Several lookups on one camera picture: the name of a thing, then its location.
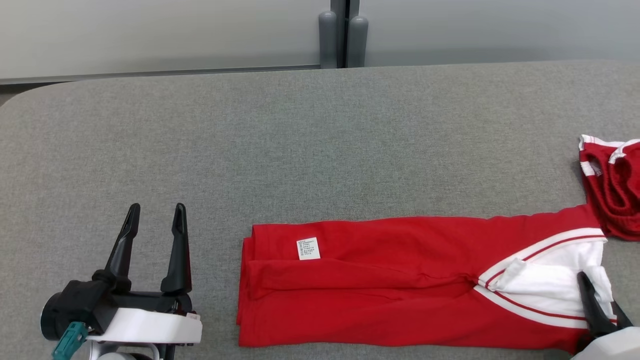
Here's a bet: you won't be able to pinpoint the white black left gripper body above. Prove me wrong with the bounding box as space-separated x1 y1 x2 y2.
87 293 203 346

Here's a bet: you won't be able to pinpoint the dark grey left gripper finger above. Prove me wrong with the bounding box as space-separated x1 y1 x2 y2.
92 203 141 294
160 203 192 294

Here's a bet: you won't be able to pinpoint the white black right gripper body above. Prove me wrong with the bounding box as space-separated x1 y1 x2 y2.
570 325 640 360

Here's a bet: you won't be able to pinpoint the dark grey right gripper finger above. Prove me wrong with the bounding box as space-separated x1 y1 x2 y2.
577 271 619 339
611 300 634 330

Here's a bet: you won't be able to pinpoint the red shorts with white stripes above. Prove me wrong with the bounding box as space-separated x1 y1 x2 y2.
578 134 640 242

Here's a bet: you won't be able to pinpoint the red shirt with white trim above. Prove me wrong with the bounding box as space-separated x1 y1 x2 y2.
236 204 619 355

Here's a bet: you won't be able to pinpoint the teal left camera cable plug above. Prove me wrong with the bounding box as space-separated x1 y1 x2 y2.
51 321 89 360

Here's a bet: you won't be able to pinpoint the grey wall baseboard strip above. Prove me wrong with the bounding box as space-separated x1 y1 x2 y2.
0 64 322 85

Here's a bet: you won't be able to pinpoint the dark grey partition post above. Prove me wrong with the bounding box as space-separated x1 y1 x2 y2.
330 0 360 68

